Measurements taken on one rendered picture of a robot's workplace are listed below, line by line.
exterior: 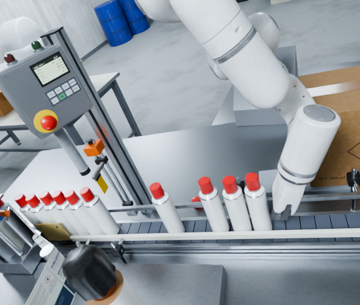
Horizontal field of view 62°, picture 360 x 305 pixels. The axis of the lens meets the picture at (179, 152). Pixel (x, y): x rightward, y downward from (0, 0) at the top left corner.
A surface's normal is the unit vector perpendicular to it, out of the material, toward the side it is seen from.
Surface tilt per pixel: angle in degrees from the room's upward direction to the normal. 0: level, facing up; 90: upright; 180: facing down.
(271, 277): 0
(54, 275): 90
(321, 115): 20
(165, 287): 0
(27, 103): 90
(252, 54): 78
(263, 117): 90
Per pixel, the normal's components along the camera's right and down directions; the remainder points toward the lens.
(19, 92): 0.65, 0.27
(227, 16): 0.30, 0.20
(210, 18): -0.07, 0.51
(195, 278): -0.30, -0.76
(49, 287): 0.94, -0.16
